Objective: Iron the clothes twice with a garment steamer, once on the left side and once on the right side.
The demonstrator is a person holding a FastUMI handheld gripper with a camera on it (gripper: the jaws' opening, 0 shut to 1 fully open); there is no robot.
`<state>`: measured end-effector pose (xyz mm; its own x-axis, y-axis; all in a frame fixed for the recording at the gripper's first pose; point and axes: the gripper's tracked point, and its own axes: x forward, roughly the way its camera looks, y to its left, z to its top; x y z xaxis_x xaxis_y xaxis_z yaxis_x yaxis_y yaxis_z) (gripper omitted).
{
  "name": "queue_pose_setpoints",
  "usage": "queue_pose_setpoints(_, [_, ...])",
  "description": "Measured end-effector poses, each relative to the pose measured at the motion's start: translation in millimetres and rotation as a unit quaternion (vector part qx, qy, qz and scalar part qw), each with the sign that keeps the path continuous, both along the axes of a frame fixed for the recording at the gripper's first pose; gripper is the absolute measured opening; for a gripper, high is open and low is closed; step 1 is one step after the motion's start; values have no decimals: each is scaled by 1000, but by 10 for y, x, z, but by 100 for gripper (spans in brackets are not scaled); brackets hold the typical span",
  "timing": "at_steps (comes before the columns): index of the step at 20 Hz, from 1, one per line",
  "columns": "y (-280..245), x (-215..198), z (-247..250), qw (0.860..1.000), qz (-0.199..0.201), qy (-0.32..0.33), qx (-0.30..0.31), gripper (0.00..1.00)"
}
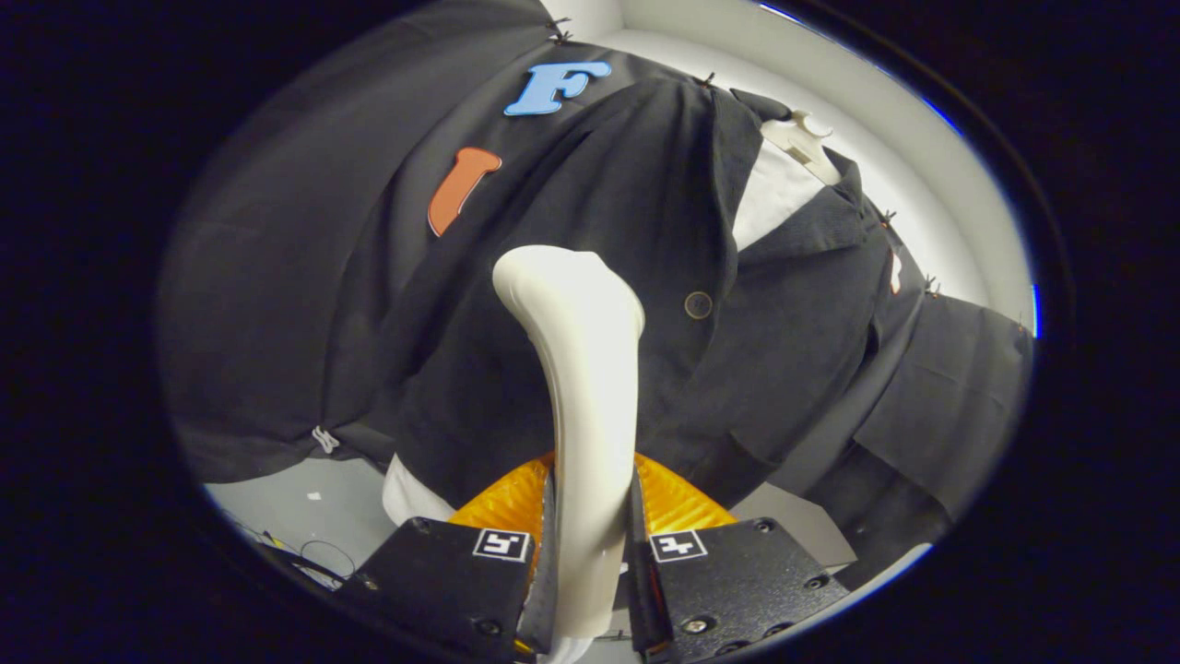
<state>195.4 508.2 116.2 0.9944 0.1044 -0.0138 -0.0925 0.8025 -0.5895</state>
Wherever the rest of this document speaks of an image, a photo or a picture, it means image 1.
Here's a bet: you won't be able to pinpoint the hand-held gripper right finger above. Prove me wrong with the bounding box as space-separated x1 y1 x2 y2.
630 452 851 658

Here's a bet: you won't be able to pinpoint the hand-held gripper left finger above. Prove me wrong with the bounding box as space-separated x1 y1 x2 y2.
336 454 557 663

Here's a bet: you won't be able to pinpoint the black suit jacket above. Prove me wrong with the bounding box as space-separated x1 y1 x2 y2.
318 74 932 510

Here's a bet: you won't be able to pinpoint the white garment steamer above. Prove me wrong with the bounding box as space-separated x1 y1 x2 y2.
491 244 646 663

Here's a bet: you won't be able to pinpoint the white shirt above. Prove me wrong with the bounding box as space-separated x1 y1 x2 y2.
383 138 827 527

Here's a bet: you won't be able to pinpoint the white clothes hanger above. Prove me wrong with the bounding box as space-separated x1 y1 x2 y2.
763 109 843 185

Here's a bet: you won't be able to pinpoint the grey cabinet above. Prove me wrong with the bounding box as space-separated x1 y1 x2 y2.
728 481 858 569

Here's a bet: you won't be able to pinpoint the black backdrop cloth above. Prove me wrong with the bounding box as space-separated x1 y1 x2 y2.
157 0 1033 591

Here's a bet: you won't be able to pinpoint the black floor cables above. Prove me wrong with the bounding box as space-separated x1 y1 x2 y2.
226 516 357 591

